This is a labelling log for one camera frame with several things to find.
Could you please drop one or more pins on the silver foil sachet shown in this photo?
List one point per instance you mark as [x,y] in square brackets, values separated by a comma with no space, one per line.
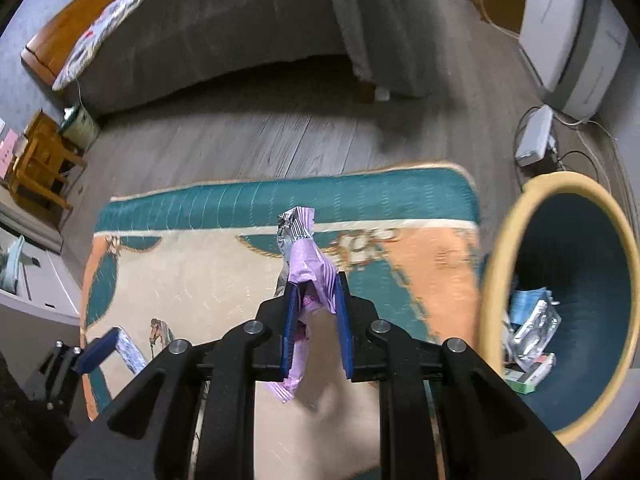
[131,355]

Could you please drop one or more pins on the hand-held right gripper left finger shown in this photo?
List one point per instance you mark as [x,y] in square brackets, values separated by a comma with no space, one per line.
[290,325]

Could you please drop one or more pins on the pale green object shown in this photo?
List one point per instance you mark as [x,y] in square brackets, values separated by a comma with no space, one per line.
[15,260]

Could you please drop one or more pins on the blue bin with yellow rim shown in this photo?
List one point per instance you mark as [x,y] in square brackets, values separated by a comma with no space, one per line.
[590,240]

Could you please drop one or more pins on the white power strip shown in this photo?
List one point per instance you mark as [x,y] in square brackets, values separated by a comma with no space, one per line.
[534,135]

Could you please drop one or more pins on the small pale green bin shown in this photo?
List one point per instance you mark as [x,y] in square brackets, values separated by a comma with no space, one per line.
[82,127]

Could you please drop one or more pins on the light blue face mask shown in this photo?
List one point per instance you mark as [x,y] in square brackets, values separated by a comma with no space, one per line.
[527,302]

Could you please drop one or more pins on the silver foil blister pack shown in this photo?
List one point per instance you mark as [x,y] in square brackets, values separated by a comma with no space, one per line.
[537,332]

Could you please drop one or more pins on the purple snack wrapper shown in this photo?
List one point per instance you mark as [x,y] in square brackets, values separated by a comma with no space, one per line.
[307,270]

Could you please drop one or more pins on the small white object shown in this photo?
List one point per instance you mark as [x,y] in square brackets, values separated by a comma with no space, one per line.
[383,94]

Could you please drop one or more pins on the white desk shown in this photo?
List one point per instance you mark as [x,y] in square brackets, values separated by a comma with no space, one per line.
[50,285]

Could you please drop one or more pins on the light blue printed duvet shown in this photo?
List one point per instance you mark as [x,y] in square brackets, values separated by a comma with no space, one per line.
[110,20]

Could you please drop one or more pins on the white green cardboard box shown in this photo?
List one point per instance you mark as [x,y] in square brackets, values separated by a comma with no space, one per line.
[530,375]

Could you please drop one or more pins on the white air purifier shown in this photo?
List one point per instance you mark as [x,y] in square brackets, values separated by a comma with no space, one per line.
[560,20]

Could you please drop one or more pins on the patterned teal orange mat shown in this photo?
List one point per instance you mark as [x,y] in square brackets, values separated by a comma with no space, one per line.
[210,270]

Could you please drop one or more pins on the wooden bed with grey cover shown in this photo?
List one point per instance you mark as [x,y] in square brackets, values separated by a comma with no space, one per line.
[200,35]

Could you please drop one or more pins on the wooden stool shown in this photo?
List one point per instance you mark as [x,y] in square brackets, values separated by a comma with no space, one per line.
[42,160]

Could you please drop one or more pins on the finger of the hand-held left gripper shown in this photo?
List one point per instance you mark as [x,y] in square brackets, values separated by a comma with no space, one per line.
[100,350]
[47,377]

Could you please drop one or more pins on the pink card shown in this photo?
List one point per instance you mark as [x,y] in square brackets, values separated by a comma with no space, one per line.
[6,152]

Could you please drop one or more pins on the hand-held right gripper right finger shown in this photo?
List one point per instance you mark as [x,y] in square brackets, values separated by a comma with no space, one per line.
[345,325]

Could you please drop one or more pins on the grey hanging blanket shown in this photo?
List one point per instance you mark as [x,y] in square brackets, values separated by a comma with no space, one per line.
[350,20]

